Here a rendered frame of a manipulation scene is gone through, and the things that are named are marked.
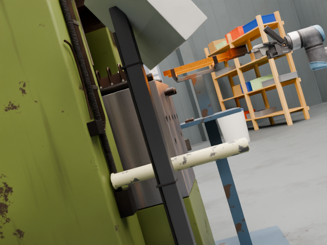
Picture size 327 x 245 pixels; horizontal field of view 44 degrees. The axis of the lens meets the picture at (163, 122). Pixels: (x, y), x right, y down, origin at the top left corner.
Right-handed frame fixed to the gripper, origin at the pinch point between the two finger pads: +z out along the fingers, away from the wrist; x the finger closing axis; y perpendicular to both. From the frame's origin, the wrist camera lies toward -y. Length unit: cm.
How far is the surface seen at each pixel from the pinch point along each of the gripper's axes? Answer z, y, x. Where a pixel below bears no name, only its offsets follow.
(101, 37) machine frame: 68, -24, -21
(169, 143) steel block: 48, 31, -61
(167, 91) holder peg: 44, 11, -46
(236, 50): 8.3, -0.1, -13.2
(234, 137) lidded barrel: -22, 83, 484
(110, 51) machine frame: 66, -16, -21
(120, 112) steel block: 62, 15, -60
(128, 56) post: 49, 4, -105
